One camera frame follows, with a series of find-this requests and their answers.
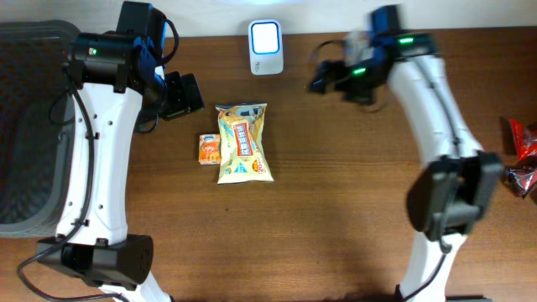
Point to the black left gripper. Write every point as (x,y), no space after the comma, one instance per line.
(187,94)

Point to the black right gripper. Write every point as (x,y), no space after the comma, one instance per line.
(356,79)

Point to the small orange box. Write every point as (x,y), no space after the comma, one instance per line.
(209,149)

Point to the cream yellow chip bag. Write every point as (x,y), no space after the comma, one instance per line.
(241,149)

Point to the red snack bag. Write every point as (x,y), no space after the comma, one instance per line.
(524,139)

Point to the black orange snack packet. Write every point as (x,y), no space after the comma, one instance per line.
(521,180)

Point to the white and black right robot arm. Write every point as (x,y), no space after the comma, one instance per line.
(455,189)

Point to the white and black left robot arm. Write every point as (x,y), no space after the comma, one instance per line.
(119,86)

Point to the white barcode scanner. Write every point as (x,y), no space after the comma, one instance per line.
(265,47)

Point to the grey plastic mesh basket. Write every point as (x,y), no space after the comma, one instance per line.
(36,126)

